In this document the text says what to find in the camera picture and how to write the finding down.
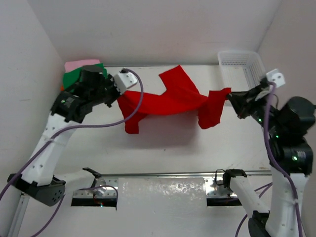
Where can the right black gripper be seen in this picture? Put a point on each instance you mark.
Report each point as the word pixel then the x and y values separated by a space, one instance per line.
pixel 243 100

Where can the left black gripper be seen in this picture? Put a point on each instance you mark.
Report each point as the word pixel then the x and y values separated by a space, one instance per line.
pixel 110 81

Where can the green t shirt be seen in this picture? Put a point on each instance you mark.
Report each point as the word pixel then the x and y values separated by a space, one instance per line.
pixel 72 77

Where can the pink t shirt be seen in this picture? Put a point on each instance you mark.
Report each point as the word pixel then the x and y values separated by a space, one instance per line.
pixel 72 65

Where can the red t shirt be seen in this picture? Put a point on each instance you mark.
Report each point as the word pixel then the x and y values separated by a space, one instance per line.
pixel 181 96

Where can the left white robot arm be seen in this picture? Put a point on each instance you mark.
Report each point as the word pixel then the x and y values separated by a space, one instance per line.
pixel 84 88

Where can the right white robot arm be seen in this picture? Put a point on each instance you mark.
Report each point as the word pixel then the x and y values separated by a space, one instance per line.
pixel 290 158

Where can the white plastic laundry basket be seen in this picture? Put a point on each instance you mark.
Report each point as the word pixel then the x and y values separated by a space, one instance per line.
pixel 240 70

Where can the white front cover board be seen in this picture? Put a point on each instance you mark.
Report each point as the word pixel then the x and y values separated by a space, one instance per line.
pixel 147 207

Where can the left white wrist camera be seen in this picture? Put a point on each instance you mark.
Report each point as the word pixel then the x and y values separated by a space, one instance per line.
pixel 125 80

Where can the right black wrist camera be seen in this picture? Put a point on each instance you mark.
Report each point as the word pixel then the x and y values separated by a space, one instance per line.
pixel 276 77

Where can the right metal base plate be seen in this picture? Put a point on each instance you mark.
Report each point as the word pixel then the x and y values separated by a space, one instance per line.
pixel 215 188

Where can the metal base plate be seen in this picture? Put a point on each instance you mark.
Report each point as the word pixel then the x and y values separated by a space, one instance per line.
pixel 104 188
pixel 215 188

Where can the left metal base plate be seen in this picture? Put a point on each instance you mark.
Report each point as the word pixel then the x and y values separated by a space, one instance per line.
pixel 104 188

